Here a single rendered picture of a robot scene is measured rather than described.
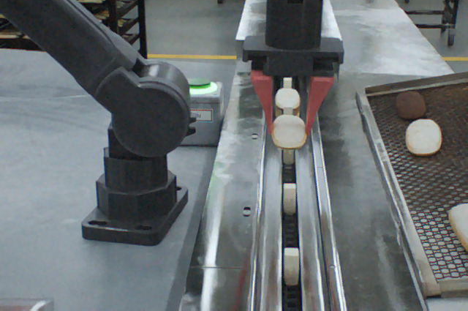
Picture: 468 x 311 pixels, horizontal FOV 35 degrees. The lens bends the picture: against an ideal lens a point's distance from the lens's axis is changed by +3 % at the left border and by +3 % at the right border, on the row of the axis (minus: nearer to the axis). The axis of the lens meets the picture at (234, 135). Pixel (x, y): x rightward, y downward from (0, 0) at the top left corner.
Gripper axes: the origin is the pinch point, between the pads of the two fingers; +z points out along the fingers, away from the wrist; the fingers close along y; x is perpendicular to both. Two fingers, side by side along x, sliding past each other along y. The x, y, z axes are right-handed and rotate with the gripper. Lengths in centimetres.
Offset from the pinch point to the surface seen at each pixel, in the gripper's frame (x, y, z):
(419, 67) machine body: 67, 26, 11
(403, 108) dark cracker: 13.6, 14.3, 2.1
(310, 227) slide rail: -8.7, 2.3, 7.7
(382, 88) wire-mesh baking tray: 23.9, 13.1, 2.6
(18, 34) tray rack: 215, -107, 41
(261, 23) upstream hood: 59, -5, 1
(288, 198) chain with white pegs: -3.7, 0.2, 6.9
